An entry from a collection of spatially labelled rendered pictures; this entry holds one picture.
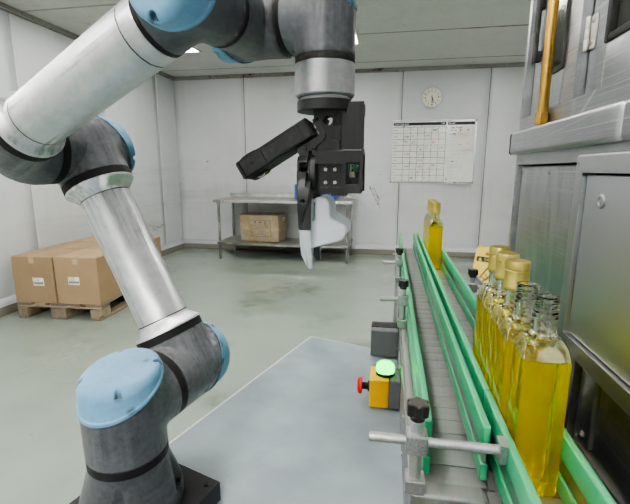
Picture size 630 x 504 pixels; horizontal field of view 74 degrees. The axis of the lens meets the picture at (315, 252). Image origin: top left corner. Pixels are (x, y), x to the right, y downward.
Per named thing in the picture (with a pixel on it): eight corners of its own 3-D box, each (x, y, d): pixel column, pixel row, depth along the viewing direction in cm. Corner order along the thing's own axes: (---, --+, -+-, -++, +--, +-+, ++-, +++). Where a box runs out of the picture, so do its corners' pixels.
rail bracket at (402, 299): (407, 330, 110) (409, 281, 108) (379, 328, 112) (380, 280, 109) (406, 325, 114) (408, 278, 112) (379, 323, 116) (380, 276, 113)
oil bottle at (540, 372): (557, 499, 53) (577, 342, 49) (510, 493, 54) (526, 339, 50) (541, 469, 59) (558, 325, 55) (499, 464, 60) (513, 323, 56)
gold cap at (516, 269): (532, 292, 61) (535, 263, 60) (506, 291, 62) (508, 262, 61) (524, 285, 65) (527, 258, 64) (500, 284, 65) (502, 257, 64)
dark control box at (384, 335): (397, 359, 122) (398, 332, 120) (370, 357, 123) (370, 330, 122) (397, 347, 130) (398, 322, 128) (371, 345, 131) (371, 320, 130)
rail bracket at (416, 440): (504, 509, 51) (513, 417, 49) (367, 490, 54) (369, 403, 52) (498, 490, 54) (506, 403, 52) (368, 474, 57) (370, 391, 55)
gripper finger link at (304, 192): (308, 229, 50) (311, 157, 51) (295, 229, 51) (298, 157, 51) (314, 232, 55) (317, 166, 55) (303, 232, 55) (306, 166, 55)
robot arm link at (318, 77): (288, 59, 49) (302, 74, 57) (289, 100, 50) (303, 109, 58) (352, 56, 48) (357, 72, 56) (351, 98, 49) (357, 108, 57)
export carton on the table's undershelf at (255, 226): (239, 241, 624) (238, 214, 616) (251, 236, 665) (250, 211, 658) (278, 242, 607) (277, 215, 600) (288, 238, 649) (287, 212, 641)
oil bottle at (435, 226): (440, 270, 175) (444, 203, 170) (426, 269, 176) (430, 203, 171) (439, 267, 181) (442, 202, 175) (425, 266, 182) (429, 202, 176)
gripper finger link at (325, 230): (344, 270, 51) (346, 195, 51) (296, 268, 52) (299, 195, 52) (346, 270, 54) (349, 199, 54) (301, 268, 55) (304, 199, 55)
